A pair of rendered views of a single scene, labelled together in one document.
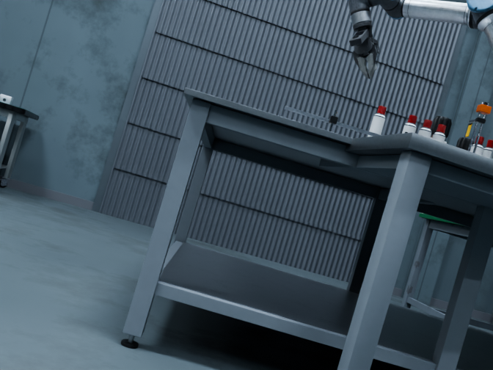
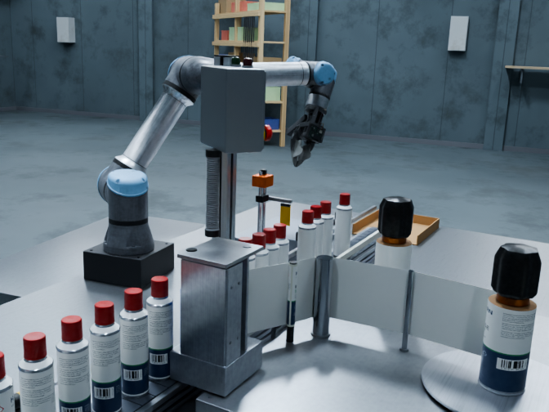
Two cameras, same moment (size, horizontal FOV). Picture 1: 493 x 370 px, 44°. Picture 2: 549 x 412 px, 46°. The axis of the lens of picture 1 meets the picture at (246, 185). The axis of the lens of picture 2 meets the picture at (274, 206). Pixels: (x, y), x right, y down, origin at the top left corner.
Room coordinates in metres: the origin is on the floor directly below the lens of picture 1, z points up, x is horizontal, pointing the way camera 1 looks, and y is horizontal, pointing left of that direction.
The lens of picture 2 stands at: (3.36, -2.27, 1.52)
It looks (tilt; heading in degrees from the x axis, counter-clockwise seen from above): 14 degrees down; 120
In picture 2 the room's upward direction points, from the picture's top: 2 degrees clockwise
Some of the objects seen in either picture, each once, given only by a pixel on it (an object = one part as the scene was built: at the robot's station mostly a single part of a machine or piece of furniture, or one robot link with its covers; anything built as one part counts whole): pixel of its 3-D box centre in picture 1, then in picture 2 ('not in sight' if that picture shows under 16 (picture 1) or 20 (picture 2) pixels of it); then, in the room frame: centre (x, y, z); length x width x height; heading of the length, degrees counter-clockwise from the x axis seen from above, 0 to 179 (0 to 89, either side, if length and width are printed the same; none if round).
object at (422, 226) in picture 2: not in sight; (396, 226); (2.53, 0.11, 0.85); 0.30 x 0.26 x 0.04; 92
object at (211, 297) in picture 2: not in sight; (217, 313); (2.67, -1.30, 1.01); 0.14 x 0.13 x 0.26; 92
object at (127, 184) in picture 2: not in sight; (127, 194); (2.04, -0.88, 1.08); 0.13 x 0.12 x 0.14; 146
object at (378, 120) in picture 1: (375, 130); (342, 225); (2.55, -0.46, 0.98); 0.05 x 0.05 x 0.20
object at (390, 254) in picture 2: (434, 147); (392, 256); (2.84, -0.80, 1.03); 0.09 x 0.09 x 0.30
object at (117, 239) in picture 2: not in sight; (128, 232); (2.04, -0.89, 0.97); 0.15 x 0.15 x 0.10
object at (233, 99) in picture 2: not in sight; (232, 107); (2.49, -1.00, 1.38); 0.17 x 0.10 x 0.19; 147
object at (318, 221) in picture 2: (421, 143); (314, 239); (2.55, -0.66, 0.98); 0.05 x 0.05 x 0.20
